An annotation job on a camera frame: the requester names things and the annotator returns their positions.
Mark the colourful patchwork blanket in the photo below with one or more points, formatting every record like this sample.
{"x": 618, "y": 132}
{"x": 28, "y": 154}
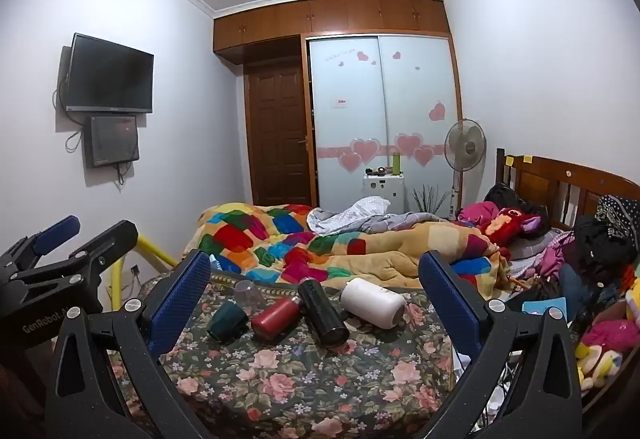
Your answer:
{"x": 280, "y": 239}

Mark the grey crumpled cloth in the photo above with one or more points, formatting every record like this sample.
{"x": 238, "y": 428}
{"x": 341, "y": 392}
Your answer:
{"x": 370, "y": 214}

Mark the white cup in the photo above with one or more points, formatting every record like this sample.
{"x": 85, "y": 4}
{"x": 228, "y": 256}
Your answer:
{"x": 372, "y": 303}

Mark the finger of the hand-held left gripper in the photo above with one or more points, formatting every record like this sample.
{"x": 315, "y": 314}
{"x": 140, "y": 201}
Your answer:
{"x": 107, "y": 244}
{"x": 55, "y": 234}

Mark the black wall television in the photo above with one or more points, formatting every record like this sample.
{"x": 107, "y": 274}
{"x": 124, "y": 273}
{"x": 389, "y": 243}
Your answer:
{"x": 110, "y": 74}

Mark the black bottle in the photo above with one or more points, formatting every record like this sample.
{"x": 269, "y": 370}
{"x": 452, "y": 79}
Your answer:
{"x": 322, "y": 314}

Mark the pink clothes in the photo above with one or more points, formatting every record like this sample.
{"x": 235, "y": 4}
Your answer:
{"x": 560, "y": 251}

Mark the green bottle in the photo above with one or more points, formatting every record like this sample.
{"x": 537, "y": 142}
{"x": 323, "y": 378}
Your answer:
{"x": 397, "y": 164}

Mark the black clothes pile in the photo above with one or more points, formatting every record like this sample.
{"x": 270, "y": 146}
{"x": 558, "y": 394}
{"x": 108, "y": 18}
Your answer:
{"x": 602, "y": 244}

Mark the red plush toy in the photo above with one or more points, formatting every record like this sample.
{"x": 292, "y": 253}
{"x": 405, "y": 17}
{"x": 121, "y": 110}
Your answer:
{"x": 515, "y": 224}

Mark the green spiky plant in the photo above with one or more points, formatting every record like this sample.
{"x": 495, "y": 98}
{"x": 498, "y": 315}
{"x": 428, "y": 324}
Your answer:
{"x": 430, "y": 201}

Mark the small black wall monitor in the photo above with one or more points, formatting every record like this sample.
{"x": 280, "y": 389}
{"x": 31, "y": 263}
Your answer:
{"x": 111, "y": 141}

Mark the red bottle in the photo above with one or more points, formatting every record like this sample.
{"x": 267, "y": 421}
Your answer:
{"x": 276, "y": 318}

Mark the black patterned scarf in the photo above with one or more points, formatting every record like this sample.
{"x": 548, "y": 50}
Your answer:
{"x": 617, "y": 214}

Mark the clear glass cup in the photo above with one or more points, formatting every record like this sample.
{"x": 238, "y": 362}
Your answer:
{"x": 247, "y": 291}

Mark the wooden bed headboard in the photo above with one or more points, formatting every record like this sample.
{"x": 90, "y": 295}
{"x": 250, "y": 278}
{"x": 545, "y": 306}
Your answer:
{"x": 555, "y": 184}

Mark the small white cabinet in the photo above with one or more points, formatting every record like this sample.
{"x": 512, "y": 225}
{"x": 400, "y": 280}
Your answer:
{"x": 382, "y": 194}

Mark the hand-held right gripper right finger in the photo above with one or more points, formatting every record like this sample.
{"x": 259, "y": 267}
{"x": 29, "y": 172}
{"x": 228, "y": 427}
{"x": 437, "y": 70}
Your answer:
{"x": 450, "y": 304}

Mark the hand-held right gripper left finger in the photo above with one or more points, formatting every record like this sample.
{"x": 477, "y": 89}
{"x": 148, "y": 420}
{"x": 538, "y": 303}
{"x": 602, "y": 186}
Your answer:
{"x": 179, "y": 301}

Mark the dark green cup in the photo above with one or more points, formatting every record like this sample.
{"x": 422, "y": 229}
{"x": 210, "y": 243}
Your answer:
{"x": 227, "y": 319}

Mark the yellow plush toy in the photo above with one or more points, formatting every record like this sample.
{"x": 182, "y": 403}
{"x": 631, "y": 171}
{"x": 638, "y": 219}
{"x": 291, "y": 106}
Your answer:
{"x": 597, "y": 366}

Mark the standing fan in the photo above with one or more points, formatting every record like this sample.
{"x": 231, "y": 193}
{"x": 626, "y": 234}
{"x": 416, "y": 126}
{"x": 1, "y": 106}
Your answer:
{"x": 465, "y": 146}

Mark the pink plush toy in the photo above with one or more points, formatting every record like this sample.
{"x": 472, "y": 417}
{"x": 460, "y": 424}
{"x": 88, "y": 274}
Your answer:
{"x": 607, "y": 336}

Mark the yellow pipe rail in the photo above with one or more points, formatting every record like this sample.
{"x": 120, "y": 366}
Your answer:
{"x": 150, "y": 251}

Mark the brown wooden door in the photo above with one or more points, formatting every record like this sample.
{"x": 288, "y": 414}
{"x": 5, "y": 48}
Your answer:
{"x": 277, "y": 134}

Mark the wooden wardrobe with heart stickers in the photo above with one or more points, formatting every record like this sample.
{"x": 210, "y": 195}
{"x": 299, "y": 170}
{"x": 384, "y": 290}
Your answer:
{"x": 345, "y": 84}

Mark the black bag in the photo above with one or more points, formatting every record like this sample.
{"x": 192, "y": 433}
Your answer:
{"x": 502, "y": 199}

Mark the floral bed sheet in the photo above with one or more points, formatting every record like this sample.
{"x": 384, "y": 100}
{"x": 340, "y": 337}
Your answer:
{"x": 300, "y": 379}

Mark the light blue book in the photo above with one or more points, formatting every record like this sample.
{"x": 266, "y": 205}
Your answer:
{"x": 545, "y": 309}

